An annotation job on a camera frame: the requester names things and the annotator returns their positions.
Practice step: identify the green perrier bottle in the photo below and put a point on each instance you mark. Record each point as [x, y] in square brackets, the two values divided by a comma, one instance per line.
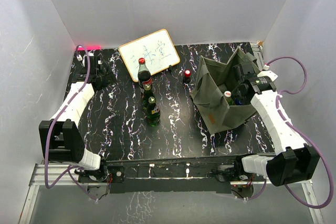
[148, 95]

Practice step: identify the green canvas bag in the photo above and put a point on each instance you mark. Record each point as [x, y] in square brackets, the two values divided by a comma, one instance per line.
[212, 80]

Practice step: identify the green glass bottle red label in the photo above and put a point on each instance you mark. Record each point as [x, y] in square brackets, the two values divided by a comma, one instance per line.
[153, 112]

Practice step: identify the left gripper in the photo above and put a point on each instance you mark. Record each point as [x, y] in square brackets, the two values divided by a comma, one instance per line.
[108, 78]

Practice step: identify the blue bottle white cap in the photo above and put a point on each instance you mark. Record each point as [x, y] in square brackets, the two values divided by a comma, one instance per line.
[238, 102]

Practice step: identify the red emergency stop button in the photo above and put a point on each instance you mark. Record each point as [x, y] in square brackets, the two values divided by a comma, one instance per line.
[187, 76]

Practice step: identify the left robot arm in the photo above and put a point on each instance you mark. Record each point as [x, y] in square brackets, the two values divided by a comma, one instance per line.
[60, 138]

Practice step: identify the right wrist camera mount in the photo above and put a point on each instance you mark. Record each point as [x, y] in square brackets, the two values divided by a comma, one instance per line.
[266, 72]

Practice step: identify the white cap green tea bottle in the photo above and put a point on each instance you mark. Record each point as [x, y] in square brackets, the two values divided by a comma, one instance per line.
[228, 96]

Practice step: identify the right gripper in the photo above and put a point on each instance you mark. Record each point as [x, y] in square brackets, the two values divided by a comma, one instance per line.
[244, 101]

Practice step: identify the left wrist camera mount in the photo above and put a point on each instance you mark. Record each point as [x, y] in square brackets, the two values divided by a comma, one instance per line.
[83, 59]

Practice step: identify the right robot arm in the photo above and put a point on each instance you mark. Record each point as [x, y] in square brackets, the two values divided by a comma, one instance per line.
[295, 160]

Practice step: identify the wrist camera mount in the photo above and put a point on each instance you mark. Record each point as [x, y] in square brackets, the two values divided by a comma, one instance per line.
[83, 59]
[266, 72]

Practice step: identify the yellow framed whiteboard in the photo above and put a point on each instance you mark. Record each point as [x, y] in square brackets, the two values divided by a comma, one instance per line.
[156, 48]

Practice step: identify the coca-cola glass bottle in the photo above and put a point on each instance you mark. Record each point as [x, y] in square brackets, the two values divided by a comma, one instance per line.
[144, 75]

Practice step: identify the black front table rail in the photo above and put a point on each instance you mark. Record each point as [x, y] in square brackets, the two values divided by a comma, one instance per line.
[212, 174]

